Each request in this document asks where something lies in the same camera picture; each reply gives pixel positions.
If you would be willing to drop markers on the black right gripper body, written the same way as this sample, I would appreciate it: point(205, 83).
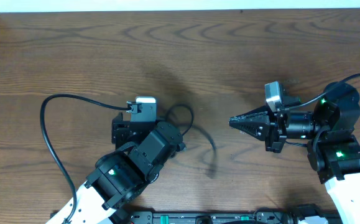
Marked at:
point(276, 128)

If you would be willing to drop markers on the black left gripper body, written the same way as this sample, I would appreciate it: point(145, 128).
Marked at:
point(117, 128)

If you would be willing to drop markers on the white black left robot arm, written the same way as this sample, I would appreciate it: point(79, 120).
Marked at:
point(143, 146)

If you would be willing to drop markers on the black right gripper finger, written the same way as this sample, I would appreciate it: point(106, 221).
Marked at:
point(263, 110)
point(255, 129)

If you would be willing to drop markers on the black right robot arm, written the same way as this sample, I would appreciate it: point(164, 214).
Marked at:
point(332, 150)

